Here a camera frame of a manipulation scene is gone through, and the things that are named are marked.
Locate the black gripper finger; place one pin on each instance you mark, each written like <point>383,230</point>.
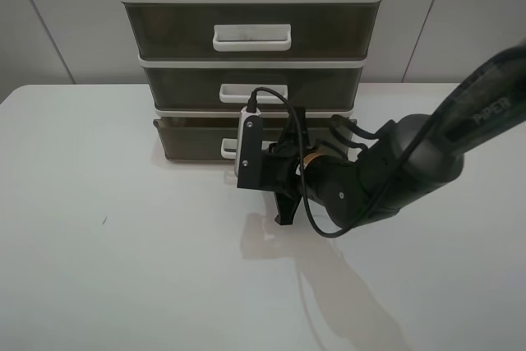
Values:
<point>287,204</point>
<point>299,129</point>

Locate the dark translucent drawer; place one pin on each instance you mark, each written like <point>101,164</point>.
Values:
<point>319,31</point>
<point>223,89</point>
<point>195,139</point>

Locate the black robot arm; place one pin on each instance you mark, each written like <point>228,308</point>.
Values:
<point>404,160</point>

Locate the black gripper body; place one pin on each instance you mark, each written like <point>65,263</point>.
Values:
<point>280,168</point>

